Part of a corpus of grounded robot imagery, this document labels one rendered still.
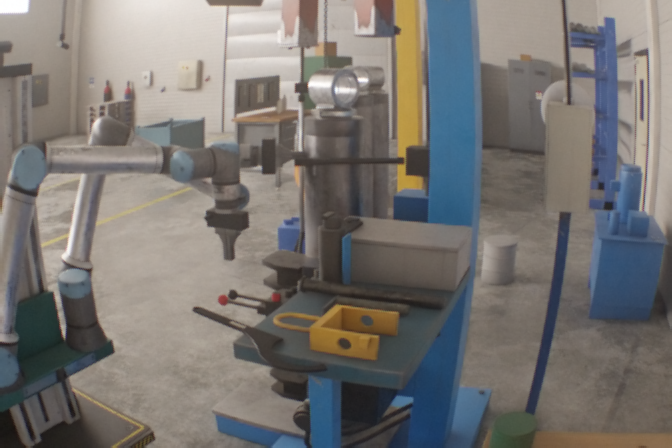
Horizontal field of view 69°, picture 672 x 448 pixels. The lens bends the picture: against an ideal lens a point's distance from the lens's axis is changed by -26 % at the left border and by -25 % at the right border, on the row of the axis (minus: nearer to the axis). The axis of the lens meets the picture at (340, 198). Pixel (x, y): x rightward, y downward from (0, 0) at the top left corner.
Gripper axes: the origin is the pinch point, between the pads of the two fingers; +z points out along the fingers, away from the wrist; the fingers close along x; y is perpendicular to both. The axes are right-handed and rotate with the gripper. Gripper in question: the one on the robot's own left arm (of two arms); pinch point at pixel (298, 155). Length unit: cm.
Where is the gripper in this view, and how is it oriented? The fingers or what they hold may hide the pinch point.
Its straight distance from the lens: 235.1
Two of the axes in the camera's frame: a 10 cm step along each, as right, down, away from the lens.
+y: -0.1, -2.2, 9.8
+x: 0.0, 9.8, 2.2
